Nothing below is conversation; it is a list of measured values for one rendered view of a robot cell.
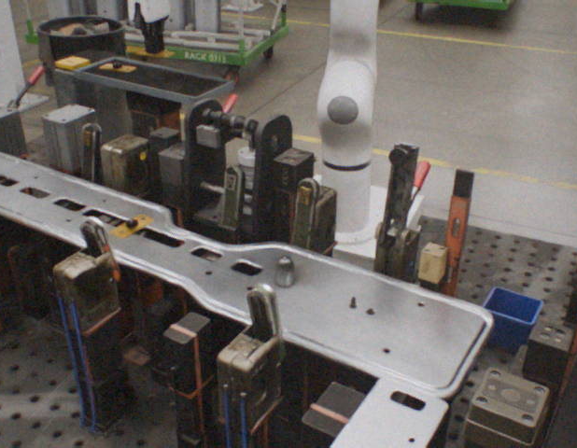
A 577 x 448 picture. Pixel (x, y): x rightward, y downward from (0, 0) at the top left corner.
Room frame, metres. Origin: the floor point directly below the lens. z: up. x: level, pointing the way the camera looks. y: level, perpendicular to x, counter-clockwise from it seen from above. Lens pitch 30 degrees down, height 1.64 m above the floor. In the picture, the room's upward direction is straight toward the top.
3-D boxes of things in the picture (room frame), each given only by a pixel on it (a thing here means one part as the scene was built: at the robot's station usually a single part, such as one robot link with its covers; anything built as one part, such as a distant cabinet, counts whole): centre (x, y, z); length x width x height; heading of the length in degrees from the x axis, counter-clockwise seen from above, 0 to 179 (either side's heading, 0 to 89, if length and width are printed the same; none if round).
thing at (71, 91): (1.64, 0.52, 0.92); 0.08 x 0.08 x 0.44; 58
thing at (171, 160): (1.28, 0.21, 0.89); 0.13 x 0.11 x 0.38; 148
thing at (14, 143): (1.55, 0.70, 0.88); 0.11 x 0.10 x 0.36; 148
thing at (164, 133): (1.33, 0.25, 0.90); 0.05 x 0.05 x 0.40; 58
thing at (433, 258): (0.91, -0.24, 0.88); 0.04 x 0.04 x 0.36; 58
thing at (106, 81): (1.50, 0.30, 1.16); 0.37 x 0.14 x 0.02; 58
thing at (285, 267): (0.92, 0.00, 1.02); 0.03 x 0.03 x 0.07
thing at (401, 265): (0.99, -0.20, 0.88); 0.07 x 0.06 x 0.35; 148
